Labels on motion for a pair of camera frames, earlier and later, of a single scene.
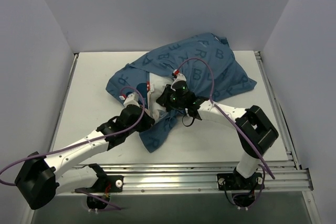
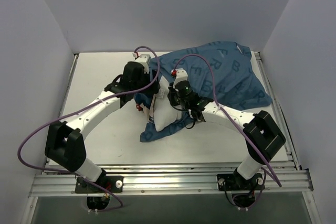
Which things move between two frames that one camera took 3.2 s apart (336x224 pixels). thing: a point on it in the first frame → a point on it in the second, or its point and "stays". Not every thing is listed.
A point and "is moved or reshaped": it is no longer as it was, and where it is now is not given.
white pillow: x=156 y=84 is moved or reshaped
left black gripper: x=146 y=120 → x=148 y=87
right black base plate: x=231 y=181 stays
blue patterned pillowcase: x=202 y=64 is moved or reshaped
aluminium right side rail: x=289 y=146 stays
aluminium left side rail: x=75 y=56 stays
